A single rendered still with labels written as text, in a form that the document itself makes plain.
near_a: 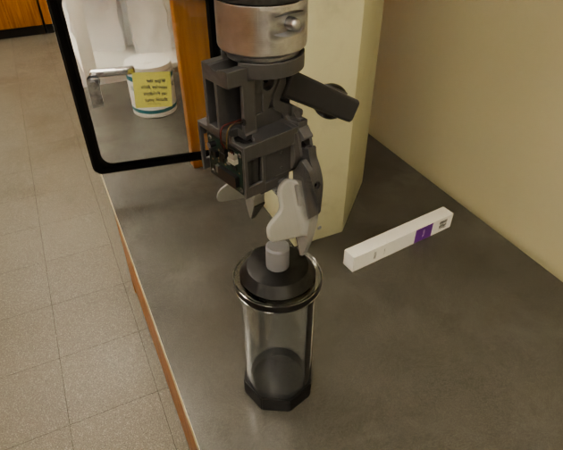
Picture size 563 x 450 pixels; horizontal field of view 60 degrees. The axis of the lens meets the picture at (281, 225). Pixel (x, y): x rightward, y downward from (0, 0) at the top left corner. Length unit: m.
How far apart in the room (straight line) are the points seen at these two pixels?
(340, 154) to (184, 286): 0.37
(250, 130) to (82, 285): 2.01
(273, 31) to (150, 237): 0.70
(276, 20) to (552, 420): 0.66
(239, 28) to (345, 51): 0.44
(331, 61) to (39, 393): 1.64
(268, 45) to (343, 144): 0.52
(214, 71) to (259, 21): 0.05
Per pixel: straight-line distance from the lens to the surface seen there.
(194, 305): 0.88
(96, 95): 1.07
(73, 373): 2.08
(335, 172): 0.92
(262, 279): 0.57
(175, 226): 1.05
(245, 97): 0.42
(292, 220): 0.49
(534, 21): 1.01
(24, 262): 2.63
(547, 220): 1.06
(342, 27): 0.81
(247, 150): 0.42
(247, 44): 0.40
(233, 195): 0.54
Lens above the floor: 1.58
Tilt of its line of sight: 38 degrees down
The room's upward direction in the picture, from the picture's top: straight up
